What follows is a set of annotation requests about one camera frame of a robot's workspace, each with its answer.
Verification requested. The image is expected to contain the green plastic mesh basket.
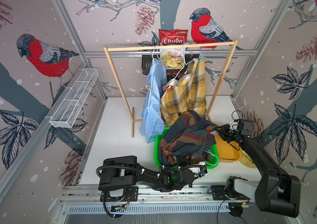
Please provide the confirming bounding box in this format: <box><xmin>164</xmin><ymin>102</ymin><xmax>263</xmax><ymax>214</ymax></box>
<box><xmin>154</xmin><ymin>126</ymin><xmax>220</xmax><ymax>169</ymax></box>

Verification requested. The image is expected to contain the dark multicolour plaid shirt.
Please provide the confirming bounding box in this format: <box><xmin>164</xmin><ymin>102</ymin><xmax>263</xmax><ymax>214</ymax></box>
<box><xmin>158</xmin><ymin>110</ymin><xmax>218</xmax><ymax>167</ymax></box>

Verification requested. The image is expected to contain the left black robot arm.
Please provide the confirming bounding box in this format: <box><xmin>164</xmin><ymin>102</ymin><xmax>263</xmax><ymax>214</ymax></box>
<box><xmin>96</xmin><ymin>156</ymin><xmax>207</xmax><ymax>192</ymax></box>

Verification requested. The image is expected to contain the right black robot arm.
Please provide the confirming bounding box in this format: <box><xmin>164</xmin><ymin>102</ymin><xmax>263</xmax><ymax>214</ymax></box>
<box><xmin>213</xmin><ymin>124</ymin><xmax>301</xmax><ymax>218</ymax></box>

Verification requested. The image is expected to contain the white hanger of yellow shirt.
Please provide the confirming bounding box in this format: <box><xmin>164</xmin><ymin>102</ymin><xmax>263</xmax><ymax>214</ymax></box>
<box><xmin>174</xmin><ymin>43</ymin><xmax>199</xmax><ymax>79</ymax></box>

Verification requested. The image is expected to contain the yellow plastic tray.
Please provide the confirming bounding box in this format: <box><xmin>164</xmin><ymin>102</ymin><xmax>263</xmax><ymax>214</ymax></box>
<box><xmin>215</xmin><ymin>134</ymin><xmax>241</xmax><ymax>163</ymax></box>

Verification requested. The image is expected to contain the yellow round bowl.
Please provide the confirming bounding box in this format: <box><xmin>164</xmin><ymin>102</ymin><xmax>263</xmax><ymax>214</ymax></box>
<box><xmin>240</xmin><ymin>150</ymin><xmax>257</xmax><ymax>169</ymax></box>

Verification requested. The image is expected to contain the yellow plaid shirt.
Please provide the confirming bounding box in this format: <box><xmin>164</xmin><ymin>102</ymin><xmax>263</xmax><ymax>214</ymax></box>
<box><xmin>160</xmin><ymin>58</ymin><xmax>207</xmax><ymax>127</ymax></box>

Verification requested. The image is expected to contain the light blue shirt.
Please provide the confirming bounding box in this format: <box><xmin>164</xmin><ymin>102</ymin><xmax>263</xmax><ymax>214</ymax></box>
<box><xmin>139</xmin><ymin>59</ymin><xmax>167</xmax><ymax>143</ymax></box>

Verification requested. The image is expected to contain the teal clothespin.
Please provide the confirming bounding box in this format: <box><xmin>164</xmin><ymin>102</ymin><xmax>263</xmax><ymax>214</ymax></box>
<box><xmin>199</xmin><ymin>52</ymin><xmax>205</xmax><ymax>62</ymax></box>

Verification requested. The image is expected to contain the red Chuba chips bag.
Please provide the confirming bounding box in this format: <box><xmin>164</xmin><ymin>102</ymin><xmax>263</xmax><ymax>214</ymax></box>
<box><xmin>159</xmin><ymin>29</ymin><xmax>188</xmax><ymax>70</ymax></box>

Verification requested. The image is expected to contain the clear clothespin on blue shirt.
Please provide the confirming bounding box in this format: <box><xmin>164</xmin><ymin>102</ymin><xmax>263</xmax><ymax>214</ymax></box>
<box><xmin>145</xmin><ymin>83</ymin><xmax>153</xmax><ymax>91</ymax></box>

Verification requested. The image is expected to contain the wooden clothes rack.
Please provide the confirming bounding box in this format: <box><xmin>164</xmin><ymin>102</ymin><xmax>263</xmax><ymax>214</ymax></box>
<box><xmin>103</xmin><ymin>39</ymin><xmax>239</xmax><ymax>138</ymax></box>

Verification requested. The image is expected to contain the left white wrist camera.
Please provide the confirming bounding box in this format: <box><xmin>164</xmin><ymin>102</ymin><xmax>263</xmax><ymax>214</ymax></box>
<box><xmin>190</xmin><ymin>167</ymin><xmax>207</xmax><ymax>178</ymax></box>

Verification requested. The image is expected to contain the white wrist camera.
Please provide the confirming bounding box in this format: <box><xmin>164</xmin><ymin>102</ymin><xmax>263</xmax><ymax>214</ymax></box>
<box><xmin>190</xmin><ymin>167</ymin><xmax>207</xmax><ymax>178</ymax></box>
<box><xmin>234</xmin><ymin>119</ymin><xmax>253</xmax><ymax>136</ymax></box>

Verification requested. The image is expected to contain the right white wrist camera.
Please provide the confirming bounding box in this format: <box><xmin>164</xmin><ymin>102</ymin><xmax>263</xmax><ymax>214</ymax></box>
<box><xmin>234</xmin><ymin>119</ymin><xmax>253</xmax><ymax>136</ymax></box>

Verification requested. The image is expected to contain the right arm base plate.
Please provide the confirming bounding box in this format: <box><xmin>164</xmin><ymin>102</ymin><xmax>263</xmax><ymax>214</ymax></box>
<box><xmin>208</xmin><ymin>185</ymin><xmax>250</xmax><ymax>202</ymax></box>

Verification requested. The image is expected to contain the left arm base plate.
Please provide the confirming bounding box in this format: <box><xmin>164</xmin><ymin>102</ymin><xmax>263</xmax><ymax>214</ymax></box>
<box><xmin>100</xmin><ymin>186</ymin><xmax>139</xmax><ymax>202</ymax></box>

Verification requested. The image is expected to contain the black wall bracket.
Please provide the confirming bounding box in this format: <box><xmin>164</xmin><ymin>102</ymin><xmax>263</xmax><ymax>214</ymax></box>
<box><xmin>141</xmin><ymin>55</ymin><xmax>152</xmax><ymax>76</ymax></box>

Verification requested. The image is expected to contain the white wire mesh basket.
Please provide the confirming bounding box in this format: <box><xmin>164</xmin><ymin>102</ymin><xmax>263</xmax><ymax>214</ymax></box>
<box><xmin>49</xmin><ymin>68</ymin><xmax>98</xmax><ymax>128</ymax></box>

